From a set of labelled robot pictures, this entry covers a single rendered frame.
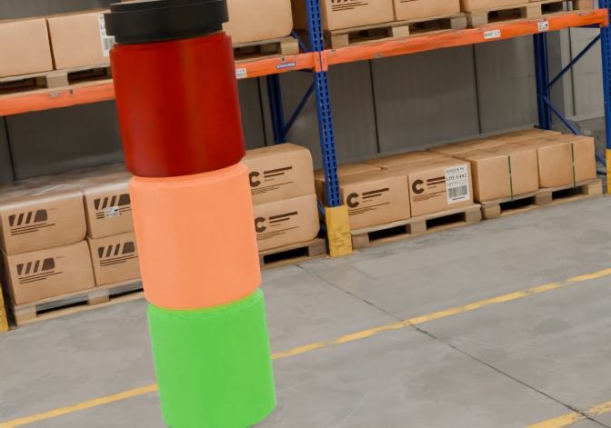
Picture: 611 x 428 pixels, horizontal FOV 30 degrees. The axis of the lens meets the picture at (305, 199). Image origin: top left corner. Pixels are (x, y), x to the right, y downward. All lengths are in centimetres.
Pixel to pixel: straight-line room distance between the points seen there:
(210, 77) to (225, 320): 10
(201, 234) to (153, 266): 3
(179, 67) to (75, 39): 781
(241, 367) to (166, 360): 3
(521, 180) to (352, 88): 177
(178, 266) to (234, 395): 6
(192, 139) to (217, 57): 3
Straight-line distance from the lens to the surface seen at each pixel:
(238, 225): 46
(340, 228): 892
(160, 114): 45
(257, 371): 48
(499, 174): 975
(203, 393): 48
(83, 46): 827
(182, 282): 46
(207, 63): 45
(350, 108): 1042
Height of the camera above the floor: 235
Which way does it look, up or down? 12 degrees down
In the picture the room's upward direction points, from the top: 6 degrees counter-clockwise
